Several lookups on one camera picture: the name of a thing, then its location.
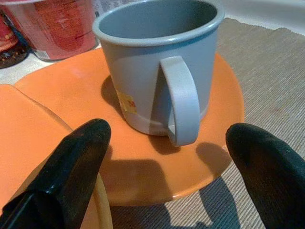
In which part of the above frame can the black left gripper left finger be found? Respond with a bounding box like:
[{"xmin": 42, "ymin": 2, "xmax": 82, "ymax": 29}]
[{"xmin": 0, "ymin": 118, "xmax": 112, "ymax": 229}]

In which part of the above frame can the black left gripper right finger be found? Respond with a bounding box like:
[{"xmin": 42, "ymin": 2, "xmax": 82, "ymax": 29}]
[{"xmin": 225, "ymin": 123, "xmax": 305, "ymax": 229}]

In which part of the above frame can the grey plastic mug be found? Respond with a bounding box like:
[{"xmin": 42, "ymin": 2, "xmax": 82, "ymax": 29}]
[{"xmin": 92, "ymin": 0, "xmax": 225, "ymax": 146}]

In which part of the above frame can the orange round plate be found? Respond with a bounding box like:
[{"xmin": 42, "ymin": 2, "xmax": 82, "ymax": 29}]
[
  {"xmin": 14, "ymin": 49, "xmax": 245, "ymax": 207},
  {"xmin": 0, "ymin": 83, "xmax": 114, "ymax": 229}
]

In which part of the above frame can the beige woven placemat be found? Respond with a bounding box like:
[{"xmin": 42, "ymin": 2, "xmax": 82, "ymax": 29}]
[{"xmin": 108, "ymin": 18, "xmax": 305, "ymax": 229}]

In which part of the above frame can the dark red patterned container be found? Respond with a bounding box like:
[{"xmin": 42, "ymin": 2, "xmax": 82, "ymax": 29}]
[{"xmin": 0, "ymin": 9, "xmax": 31, "ymax": 70}]

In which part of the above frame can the red metal tin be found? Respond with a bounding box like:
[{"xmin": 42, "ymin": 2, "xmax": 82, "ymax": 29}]
[{"xmin": 0, "ymin": 0, "xmax": 101, "ymax": 62}]

